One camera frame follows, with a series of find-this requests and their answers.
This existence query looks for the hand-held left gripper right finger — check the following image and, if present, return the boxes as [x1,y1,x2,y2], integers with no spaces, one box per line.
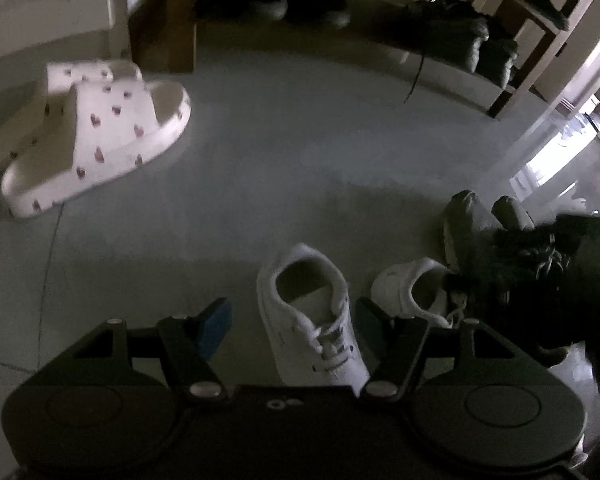
[356,297,518,403]

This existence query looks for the dark grey shoe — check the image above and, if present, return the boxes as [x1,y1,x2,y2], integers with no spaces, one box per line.
[475,35,521,88]
[402,0,491,106]

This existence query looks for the grey mesh sneaker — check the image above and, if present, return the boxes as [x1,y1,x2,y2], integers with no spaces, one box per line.
[442,190,576,286]
[492,195,538,233]

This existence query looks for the white sneaker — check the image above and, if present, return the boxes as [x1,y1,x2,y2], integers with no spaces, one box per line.
[256,243,371,388]
[370,257,468,331]

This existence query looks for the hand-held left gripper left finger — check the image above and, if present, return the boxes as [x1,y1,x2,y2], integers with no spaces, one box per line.
[70,298,232,405]

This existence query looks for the wooden shoe rack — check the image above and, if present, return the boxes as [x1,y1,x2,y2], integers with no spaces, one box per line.
[130,0,600,121]

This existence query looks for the white heart print slipper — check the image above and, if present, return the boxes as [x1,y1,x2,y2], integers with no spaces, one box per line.
[1,80,192,219]
[0,58,143,168]

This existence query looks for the white panelled cabinet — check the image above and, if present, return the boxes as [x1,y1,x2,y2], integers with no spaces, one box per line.
[0,0,146,66]

